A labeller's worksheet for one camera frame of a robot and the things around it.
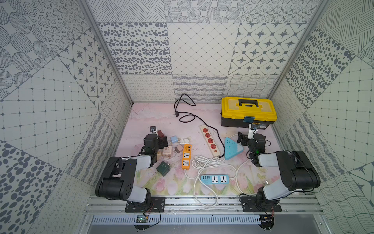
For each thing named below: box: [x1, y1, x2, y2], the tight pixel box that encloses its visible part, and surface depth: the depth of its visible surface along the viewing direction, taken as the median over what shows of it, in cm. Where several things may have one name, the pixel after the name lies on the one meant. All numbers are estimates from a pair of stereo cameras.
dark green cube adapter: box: [156, 160, 171, 177], surface depth 83 cm
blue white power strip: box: [201, 174, 230, 185], surface depth 81 cm
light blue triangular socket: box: [224, 136, 244, 160], surface depth 92 cm
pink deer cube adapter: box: [162, 145, 172, 158], surface depth 90 cm
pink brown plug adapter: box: [173, 144, 184, 154], surface depth 95 cm
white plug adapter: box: [179, 138, 190, 145], surface depth 97 cm
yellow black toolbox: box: [220, 97, 278, 130], surface depth 97 cm
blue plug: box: [170, 135, 178, 144], surface depth 100 cm
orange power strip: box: [181, 144, 192, 171], surface depth 90 cm
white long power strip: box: [199, 124, 221, 158], surface depth 97 cm
